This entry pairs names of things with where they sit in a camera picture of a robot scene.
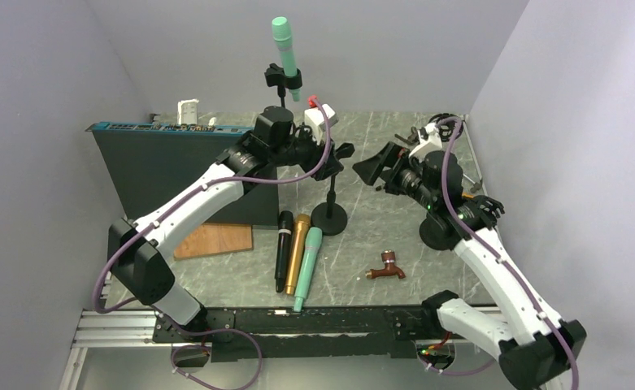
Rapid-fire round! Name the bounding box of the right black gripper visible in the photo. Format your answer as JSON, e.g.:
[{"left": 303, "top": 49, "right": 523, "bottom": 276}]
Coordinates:
[{"left": 353, "top": 141, "right": 437, "bottom": 210}]

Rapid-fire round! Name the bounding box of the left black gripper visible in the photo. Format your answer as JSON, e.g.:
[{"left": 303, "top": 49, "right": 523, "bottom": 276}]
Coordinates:
[{"left": 271, "top": 123, "right": 345, "bottom": 182}]

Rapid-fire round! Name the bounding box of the round-base mic stand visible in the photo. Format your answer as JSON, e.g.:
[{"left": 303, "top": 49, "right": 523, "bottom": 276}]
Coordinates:
[
  {"left": 264, "top": 63, "right": 303, "bottom": 108},
  {"left": 310, "top": 141, "right": 356, "bottom": 236}
]

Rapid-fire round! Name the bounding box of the gold microphone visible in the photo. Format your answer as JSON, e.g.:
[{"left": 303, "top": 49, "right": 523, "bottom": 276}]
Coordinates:
[{"left": 285, "top": 214, "right": 311, "bottom": 296}]

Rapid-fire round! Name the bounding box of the mint green microphone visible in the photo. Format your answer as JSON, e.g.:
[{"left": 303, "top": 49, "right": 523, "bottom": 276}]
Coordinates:
[
  {"left": 293, "top": 227, "right": 323, "bottom": 313},
  {"left": 272, "top": 16, "right": 302, "bottom": 102}
]

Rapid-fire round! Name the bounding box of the black microphone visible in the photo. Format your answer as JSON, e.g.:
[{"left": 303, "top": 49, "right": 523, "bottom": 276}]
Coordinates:
[{"left": 274, "top": 210, "right": 294, "bottom": 293}]

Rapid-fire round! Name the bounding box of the black tripod shock-mount stand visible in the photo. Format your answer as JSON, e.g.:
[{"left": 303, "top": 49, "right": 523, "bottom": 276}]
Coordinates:
[{"left": 428, "top": 113, "right": 465, "bottom": 145}]

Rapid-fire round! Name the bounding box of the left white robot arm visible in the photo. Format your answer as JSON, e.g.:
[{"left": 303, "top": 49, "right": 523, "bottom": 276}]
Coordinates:
[{"left": 105, "top": 102, "right": 343, "bottom": 341}]

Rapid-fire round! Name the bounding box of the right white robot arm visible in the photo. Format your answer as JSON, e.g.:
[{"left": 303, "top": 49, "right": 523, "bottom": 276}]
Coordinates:
[{"left": 353, "top": 142, "right": 587, "bottom": 389}]

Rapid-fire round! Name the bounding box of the grey metal clamp tool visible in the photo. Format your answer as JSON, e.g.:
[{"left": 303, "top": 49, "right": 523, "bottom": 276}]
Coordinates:
[{"left": 394, "top": 127, "right": 420, "bottom": 147}]

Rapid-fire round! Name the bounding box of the brown faucet tap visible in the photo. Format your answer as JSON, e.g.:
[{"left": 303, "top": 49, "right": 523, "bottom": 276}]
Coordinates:
[{"left": 365, "top": 250, "right": 406, "bottom": 280}]

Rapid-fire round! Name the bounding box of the wooden board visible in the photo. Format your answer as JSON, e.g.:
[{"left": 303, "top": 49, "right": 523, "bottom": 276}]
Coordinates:
[{"left": 173, "top": 223, "right": 253, "bottom": 260}]

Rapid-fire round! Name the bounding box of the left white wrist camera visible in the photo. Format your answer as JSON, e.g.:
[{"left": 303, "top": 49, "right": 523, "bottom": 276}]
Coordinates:
[{"left": 304, "top": 95, "right": 339, "bottom": 145}]

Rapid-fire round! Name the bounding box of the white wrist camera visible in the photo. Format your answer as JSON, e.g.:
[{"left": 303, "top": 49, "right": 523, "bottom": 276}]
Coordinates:
[
  {"left": 304, "top": 95, "right": 339, "bottom": 145},
  {"left": 409, "top": 122, "right": 443, "bottom": 161}
]

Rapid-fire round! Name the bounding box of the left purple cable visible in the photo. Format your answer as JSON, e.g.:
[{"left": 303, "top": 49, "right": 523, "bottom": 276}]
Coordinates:
[{"left": 91, "top": 99, "right": 333, "bottom": 314}]

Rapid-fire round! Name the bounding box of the purple cable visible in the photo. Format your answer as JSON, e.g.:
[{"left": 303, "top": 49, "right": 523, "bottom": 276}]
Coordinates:
[
  {"left": 91, "top": 99, "right": 333, "bottom": 314},
  {"left": 435, "top": 115, "right": 581, "bottom": 390}
]

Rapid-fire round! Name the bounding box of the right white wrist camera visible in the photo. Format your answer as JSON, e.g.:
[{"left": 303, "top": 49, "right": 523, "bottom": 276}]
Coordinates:
[{"left": 409, "top": 122, "right": 443, "bottom": 161}]

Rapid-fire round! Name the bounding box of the right shock-mount round stand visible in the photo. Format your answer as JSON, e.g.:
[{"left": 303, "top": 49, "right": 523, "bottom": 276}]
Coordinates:
[{"left": 419, "top": 195, "right": 505, "bottom": 251}]

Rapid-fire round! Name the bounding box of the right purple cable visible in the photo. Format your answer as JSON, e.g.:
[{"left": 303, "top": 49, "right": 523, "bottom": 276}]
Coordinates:
[{"left": 435, "top": 115, "right": 581, "bottom": 390}]

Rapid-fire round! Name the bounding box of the black handled hammer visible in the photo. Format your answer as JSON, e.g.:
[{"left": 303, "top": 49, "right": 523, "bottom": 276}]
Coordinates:
[{"left": 463, "top": 174, "right": 483, "bottom": 193}]

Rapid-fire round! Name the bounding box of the white plastic bracket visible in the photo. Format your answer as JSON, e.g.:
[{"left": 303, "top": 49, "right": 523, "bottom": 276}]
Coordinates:
[{"left": 177, "top": 99, "right": 199, "bottom": 125}]

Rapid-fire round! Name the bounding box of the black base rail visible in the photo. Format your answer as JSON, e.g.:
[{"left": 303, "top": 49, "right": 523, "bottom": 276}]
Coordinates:
[{"left": 152, "top": 305, "right": 446, "bottom": 362}]

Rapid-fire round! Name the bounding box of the blue network switch box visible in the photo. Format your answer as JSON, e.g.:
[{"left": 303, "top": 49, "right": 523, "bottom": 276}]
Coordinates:
[{"left": 88, "top": 122, "right": 249, "bottom": 219}]

